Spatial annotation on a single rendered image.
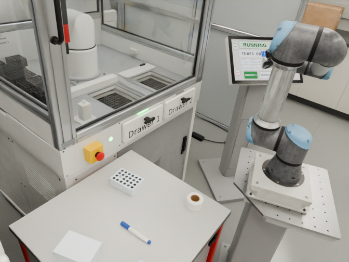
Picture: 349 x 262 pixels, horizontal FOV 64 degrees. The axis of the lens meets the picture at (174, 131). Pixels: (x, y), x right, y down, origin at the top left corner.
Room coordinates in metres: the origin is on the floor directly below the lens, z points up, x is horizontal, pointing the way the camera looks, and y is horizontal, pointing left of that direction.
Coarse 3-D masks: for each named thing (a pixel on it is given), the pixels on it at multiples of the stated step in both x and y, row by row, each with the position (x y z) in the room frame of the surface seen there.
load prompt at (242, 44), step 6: (240, 42) 1.83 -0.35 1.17; (246, 42) 1.84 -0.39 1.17; (252, 42) 1.86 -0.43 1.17; (258, 42) 1.87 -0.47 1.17; (264, 42) 1.89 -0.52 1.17; (270, 42) 1.90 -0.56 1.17; (240, 48) 1.81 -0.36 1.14; (246, 48) 1.82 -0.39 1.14; (252, 48) 1.83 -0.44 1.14; (258, 48) 1.85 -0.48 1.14; (264, 48) 1.86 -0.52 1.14
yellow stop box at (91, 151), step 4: (92, 144) 0.94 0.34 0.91; (96, 144) 0.94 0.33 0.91; (100, 144) 0.95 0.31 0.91; (84, 148) 0.91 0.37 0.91; (88, 148) 0.91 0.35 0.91; (92, 148) 0.91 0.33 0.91; (96, 148) 0.92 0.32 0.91; (100, 148) 0.93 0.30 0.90; (84, 152) 0.91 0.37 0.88; (88, 152) 0.90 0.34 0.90; (92, 152) 0.90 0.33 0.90; (96, 152) 0.91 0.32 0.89; (88, 156) 0.90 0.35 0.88; (92, 156) 0.90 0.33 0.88; (88, 160) 0.90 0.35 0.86; (92, 160) 0.90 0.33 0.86; (96, 160) 0.91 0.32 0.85
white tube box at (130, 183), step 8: (120, 168) 0.93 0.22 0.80; (112, 176) 0.88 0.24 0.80; (128, 176) 0.89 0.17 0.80; (136, 176) 0.90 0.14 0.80; (112, 184) 0.86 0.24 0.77; (120, 184) 0.84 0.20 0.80; (128, 184) 0.84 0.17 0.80; (136, 184) 0.85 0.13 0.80; (128, 192) 0.82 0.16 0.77; (136, 192) 0.83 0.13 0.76
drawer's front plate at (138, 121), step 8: (160, 104) 1.33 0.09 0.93; (144, 112) 1.22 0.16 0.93; (152, 112) 1.25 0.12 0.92; (160, 112) 1.31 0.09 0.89; (136, 120) 1.15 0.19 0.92; (160, 120) 1.32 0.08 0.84; (128, 128) 1.11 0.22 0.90; (136, 128) 1.16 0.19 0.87; (144, 128) 1.21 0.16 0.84; (128, 136) 1.11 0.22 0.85; (136, 136) 1.16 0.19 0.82
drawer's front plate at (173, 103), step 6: (186, 90) 1.53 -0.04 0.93; (192, 90) 1.56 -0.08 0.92; (180, 96) 1.46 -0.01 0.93; (186, 96) 1.51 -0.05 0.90; (192, 96) 1.57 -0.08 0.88; (168, 102) 1.36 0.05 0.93; (174, 102) 1.41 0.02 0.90; (180, 102) 1.46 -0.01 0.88; (192, 102) 1.58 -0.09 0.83; (168, 108) 1.37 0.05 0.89; (180, 108) 1.47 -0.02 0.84; (168, 114) 1.37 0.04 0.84
